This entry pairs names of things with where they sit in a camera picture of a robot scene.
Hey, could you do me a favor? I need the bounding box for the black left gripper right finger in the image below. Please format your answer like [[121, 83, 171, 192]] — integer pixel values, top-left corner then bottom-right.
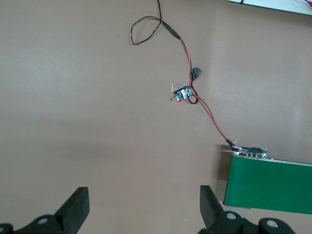
[[198, 185, 295, 234]]

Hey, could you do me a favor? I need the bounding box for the green belt conveyor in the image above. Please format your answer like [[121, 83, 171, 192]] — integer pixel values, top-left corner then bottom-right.
[[223, 145, 312, 215]]

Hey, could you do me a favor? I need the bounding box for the black inline wire connector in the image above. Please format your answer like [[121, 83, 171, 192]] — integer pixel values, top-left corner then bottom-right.
[[191, 67, 204, 82]]

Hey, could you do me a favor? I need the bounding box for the small motor controller board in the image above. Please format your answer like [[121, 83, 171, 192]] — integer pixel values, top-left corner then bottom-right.
[[170, 84, 195, 103]]

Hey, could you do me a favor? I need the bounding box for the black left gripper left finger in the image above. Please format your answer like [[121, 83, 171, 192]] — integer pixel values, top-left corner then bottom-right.
[[0, 186, 90, 234]]

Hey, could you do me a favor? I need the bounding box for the thin black looped cable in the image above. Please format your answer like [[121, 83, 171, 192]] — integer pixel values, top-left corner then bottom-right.
[[130, 0, 181, 46]]

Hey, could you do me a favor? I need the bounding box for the red black wire pair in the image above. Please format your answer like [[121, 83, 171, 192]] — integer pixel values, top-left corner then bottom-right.
[[177, 36, 236, 147]]

